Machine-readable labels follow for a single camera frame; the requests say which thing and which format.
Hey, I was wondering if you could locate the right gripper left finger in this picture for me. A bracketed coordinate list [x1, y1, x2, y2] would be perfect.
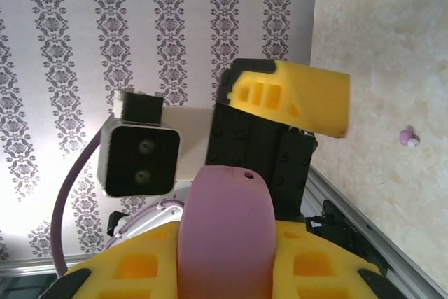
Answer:
[43, 221, 183, 299]

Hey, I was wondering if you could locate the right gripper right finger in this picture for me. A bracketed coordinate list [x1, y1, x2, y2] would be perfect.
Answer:
[272, 220, 409, 299]

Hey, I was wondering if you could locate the pink earbud charging case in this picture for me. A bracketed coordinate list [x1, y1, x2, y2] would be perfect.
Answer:
[176, 164, 278, 299]

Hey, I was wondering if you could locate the pink wireless earbud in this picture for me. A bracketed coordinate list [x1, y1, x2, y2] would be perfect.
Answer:
[400, 125, 420, 148]

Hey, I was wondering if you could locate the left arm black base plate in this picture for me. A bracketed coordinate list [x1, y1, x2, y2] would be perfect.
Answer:
[303, 199, 389, 275]

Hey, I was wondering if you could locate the aluminium frame bar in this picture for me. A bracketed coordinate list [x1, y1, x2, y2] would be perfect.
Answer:
[0, 258, 71, 281]

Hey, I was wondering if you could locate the aluminium mounting rail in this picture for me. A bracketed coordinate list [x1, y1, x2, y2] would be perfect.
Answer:
[307, 167, 448, 288]

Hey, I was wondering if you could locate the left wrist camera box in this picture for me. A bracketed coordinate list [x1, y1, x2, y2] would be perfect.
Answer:
[97, 89, 215, 199]

